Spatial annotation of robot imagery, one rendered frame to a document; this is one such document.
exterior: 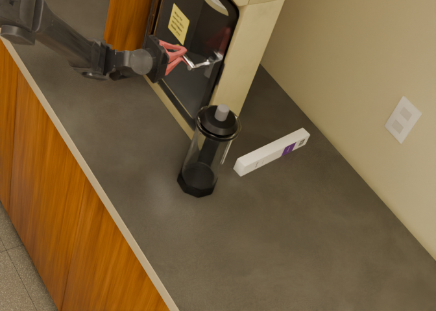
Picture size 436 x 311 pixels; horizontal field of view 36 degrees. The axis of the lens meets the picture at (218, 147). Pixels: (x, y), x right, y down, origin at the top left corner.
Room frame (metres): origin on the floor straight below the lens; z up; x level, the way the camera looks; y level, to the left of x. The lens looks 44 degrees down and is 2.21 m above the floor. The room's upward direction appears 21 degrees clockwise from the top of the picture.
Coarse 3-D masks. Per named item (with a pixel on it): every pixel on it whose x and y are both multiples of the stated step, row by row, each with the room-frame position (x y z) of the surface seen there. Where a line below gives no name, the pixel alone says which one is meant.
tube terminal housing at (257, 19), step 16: (256, 0) 1.29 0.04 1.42; (272, 0) 1.33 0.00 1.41; (240, 16) 1.28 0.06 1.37; (256, 16) 1.30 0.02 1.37; (272, 16) 1.34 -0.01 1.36; (240, 32) 1.28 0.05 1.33; (256, 32) 1.32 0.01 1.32; (240, 48) 1.29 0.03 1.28; (256, 48) 1.33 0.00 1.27; (240, 64) 1.31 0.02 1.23; (256, 64) 1.35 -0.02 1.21; (224, 80) 1.28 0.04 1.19; (240, 80) 1.32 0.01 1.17; (160, 96) 1.40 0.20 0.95; (224, 96) 1.30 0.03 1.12; (240, 96) 1.34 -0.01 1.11; (176, 112) 1.35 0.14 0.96
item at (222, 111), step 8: (208, 112) 1.15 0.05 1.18; (216, 112) 1.15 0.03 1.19; (224, 112) 1.14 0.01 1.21; (200, 120) 1.13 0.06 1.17; (208, 120) 1.13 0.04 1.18; (216, 120) 1.14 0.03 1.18; (224, 120) 1.15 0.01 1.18; (232, 120) 1.16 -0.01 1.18; (208, 128) 1.11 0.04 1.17; (216, 128) 1.12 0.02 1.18; (224, 128) 1.12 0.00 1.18; (232, 128) 1.14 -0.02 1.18
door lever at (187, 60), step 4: (176, 44) 1.32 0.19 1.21; (180, 56) 1.29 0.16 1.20; (184, 56) 1.28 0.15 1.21; (188, 56) 1.29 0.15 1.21; (184, 60) 1.27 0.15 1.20; (188, 60) 1.27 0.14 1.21; (204, 60) 1.30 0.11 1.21; (188, 64) 1.26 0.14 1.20; (192, 64) 1.26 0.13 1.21; (196, 64) 1.27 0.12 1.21; (200, 64) 1.28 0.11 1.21; (204, 64) 1.29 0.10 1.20; (208, 64) 1.29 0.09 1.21; (188, 68) 1.26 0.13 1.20; (192, 68) 1.26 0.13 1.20; (196, 68) 1.27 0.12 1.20
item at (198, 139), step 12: (204, 108) 1.18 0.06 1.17; (192, 144) 1.13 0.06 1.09; (204, 144) 1.11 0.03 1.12; (216, 144) 1.11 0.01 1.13; (228, 144) 1.13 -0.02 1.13; (192, 156) 1.12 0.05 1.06; (204, 156) 1.11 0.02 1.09; (216, 156) 1.12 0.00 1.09; (192, 168) 1.11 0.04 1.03; (204, 168) 1.11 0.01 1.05; (216, 168) 1.12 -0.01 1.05; (192, 180) 1.11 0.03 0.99; (204, 180) 1.11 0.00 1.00
